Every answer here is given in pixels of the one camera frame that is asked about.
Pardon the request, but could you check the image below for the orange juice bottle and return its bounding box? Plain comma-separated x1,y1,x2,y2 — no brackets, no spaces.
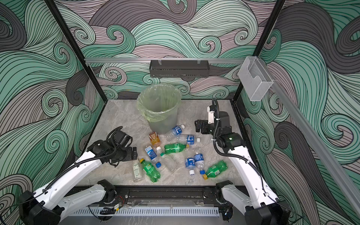
149,132,161,148

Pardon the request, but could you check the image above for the clear empty bottle white cap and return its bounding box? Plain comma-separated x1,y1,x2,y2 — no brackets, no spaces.
156,146,178,173

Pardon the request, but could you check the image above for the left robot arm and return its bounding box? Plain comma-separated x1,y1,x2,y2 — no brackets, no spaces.
18,127,137,225

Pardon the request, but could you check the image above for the black frame post right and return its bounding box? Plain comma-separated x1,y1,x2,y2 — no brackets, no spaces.
233,1,285,102

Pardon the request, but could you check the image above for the white slotted cable duct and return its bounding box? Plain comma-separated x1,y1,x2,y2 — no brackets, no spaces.
70,206,220,217

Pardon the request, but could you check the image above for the clear bottle white label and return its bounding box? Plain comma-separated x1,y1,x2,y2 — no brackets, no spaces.
132,161,144,182

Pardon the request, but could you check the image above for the blue label bottle white cap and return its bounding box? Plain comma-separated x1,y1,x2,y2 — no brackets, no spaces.
177,134,201,145

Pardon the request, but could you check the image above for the clear plastic wall holder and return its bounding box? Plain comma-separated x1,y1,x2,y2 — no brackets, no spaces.
238,56,273,102

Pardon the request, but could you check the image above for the black frame post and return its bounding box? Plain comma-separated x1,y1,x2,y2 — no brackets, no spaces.
44,0,108,104
233,1,285,102

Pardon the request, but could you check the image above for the green soda bottle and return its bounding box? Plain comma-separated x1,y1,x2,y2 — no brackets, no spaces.
202,160,228,180
139,158,161,183
160,143,189,157

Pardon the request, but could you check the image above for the blue label bottle near bin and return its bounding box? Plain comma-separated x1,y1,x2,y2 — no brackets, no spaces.
165,124,185,141

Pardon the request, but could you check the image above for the aluminium rail back wall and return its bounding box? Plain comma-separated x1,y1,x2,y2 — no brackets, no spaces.
84,57,245,64

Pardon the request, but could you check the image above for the grey bin with green liner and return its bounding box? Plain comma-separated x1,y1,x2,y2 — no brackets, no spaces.
137,84,182,134

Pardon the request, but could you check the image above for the blue label bottle front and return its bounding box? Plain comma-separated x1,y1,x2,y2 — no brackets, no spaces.
185,157,196,176

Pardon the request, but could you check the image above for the aluminium rail right wall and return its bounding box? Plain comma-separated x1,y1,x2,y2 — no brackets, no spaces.
256,58,360,216

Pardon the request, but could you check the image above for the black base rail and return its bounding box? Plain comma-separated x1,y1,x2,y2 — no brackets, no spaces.
111,185,228,205

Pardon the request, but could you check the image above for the aluminium rail wall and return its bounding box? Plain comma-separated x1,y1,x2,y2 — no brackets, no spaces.
256,58,360,216
84,57,245,64

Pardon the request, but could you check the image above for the black wall tray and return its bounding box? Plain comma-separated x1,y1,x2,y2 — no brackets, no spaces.
149,61,210,78

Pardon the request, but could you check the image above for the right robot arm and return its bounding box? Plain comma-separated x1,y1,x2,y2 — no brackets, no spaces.
195,111,291,225

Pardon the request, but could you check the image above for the black frame post left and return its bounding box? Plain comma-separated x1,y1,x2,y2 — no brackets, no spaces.
44,0,108,104

